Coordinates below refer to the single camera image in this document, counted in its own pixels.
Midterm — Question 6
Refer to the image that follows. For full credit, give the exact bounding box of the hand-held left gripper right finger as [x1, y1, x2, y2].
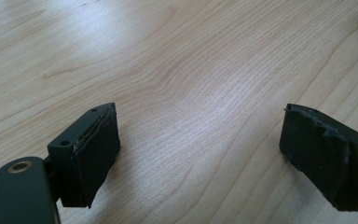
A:
[279, 103, 358, 213]

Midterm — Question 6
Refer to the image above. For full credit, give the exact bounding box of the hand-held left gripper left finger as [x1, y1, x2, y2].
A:
[47, 102, 121, 209]

